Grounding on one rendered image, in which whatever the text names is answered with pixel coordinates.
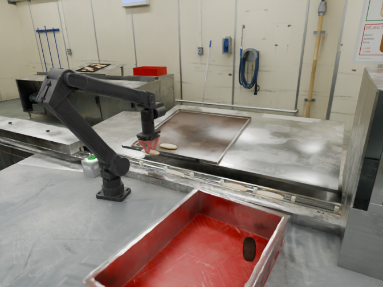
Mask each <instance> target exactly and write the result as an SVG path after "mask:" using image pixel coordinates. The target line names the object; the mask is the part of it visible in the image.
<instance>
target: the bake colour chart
mask: <svg viewBox="0 0 383 287"><path fill-rule="evenodd" d="M352 64H383V0H364V1H363V5H362V11H361V16H360V23H359V26H358V32H357V38H356V44H355V50H354V53H353V59H352Z"/></svg>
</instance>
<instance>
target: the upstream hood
mask: <svg viewBox="0 0 383 287"><path fill-rule="evenodd" d="M0 136H1V137H5V138H9V139H12V140H16V141H21V142H25V143H27V144H32V145H36V146H40V147H44V148H47V149H51V150H55V151H59V152H62V153H66V154H70V155H71V154H73V153H76V152H79V151H80V149H79V148H80V147H83V146H85V145H84V144H83V143H82V142H81V141H80V140H79V139H78V138H77V137H76V136H75V135H74V134H73V133H72V132H71V131H70V130H69V129H64V128H59V127H54V126H49V125H43V124H38V123H34V122H29V121H23V120H18V119H14V118H9V117H3V116H0Z"/></svg>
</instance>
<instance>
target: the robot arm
mask: <svg viewBox="0 0 383 287"><path fill-rule="evenodd" d="M72 90H73V91H79V92H83V93H90V94H93V95H98V96H104V97H108V98H112V99H118V100H123V101H128V102H131V103H135V104H137V107H139V108H143V109H141V110H140V114H141V126H142V132H141V133H139V134H137V135H136V137H137V138H138V142H139V143H140V144H141V146H142V147H143V148H144V150H145V152H146V154H149V152H150V149H151V150H155V148H156V145H157V143H158V141H159V139H160V135H159V134H158V133H161V131H160V130H157V129H154V119H157V118H159V117H162V116H164V115H165V114H166V109H165V107H164V103H162V102H156V96H155V94H154V93H152V92H148V91H143V90H140V89H134V88H131V87H126V86H124V85H120V84H116V83H112V82H109V81H105V80H102V79H97V78H95V77H90V76H87V75H85V74H82V73H76V72H74V71H73V70H70V69H51V70H49V72H48V74H47V76H46V77H45V78H44V81H43V84H42V86H41V88H40V91H39V93H38V95H37V98H36V100H35V101H36V102H37V103H38V104H39V105H40V106H44V107H45V108H46V109H47V110H48V111H49V112H51V113H52V114H53V115H54V116H56V117H57V118H58V119H59V120H60V121H61V122H62V123H63V124H64V125H65V126H66V127H67V128H68V129H69V130H70V131H71V132H72V133H73V134H74V135H75V136H76V137H77V138H78V139H79V140H80V141H81V142H82V143H83V144H84V145H85V146H86V147H87V148H88V149H89V150H90V151H91V152H92V153H93V154H94V155H95V158H96V159H97V160H98V165H99V168H100V169H101V170H100V174H101V178H103V179H102V180H103V184H102V185H101V187H102V189H101V190H100V191H99V192H98V193H96V198H97V199H104V200H111V201H115V202H122V201H123V200H124V199H125V198H126V197H127V196H128V195H129V194H130V193H131V188H130V187H124V184H123V182H122V181H121V177H122V176H124V175H125V174H126V173H127V172H128V171H129V168H130V161H129V159H128V158H125V157H123V156H120V155H118V154H117V153H116V152H115V151H114V150H113V149H112V148H110V147H109V146H108V145H107V144H106V143H105V142H104V140H103V139H102V138H101V137H100V136H99V135H98V134H97V133H96V132H95V131H94V129H93V128H92V127H91V126H90V125H89V123H88V122H87V121H86V120H85V119H84V118H83V117H82V116H81V115H80V114H79V112H78V111H77V110H76V109H75V108H74V107H73V106H72V104H71V103H70V102H69V99H68V98H67V97H66V96H67V95H68V94H69V93H70V92H71V91H72ZM152 140H155V143H154V146H152ZM144 143H146V144H148V151H147V149H146V147H145V145H144Z"/></svg>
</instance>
